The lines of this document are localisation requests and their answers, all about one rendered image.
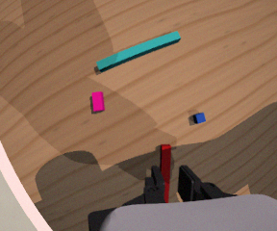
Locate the turquoise rod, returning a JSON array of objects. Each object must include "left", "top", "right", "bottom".
[{"left": 96, "top": 31, "right": 181, "bottom": 72}]

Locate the small magenta block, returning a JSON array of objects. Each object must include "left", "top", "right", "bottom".
[{"left": 92, "top": 91, "right": 105, "bottom": 112}]

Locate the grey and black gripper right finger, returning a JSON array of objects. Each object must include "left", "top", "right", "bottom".
[{"left": 178, "top": 166, "right": 237, "bottom": 202}]

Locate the small blue cube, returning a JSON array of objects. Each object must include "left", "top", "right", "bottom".
[{"left": 192, "top": 113, "right": 206, "bottom": 124}]

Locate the red rod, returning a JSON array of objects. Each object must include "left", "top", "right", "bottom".
[{"left": 160, "top": 144, "right": 171, "bottom": 203}]

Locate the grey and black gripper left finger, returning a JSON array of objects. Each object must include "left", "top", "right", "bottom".
[{"left": 88, "top": 166, "right": 165, "bottom": 231}]

